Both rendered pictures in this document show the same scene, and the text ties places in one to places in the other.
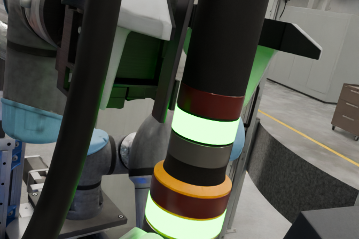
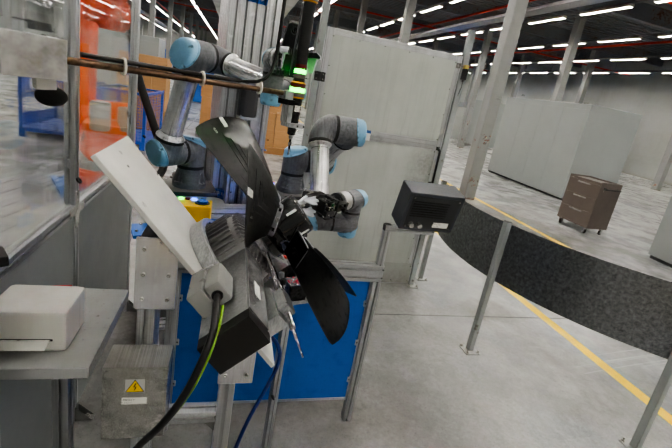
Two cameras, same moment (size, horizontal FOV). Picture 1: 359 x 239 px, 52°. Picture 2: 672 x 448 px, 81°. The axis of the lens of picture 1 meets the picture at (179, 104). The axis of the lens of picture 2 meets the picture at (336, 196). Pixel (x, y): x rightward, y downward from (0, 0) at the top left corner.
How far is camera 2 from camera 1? 101 cm
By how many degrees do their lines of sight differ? 12
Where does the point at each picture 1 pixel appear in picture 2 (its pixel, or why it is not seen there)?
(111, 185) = not seen: hidden behind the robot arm
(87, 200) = (295, 183)
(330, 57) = (567, 151)
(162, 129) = (323, 122)
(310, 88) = (545, 184)
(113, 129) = not seen: hidden behind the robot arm
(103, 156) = (304, 158)
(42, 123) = (272, 97)
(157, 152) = (320, 131)
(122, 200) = (328, 235)
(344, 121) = (571, 212)
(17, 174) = not seen: hidden behind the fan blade
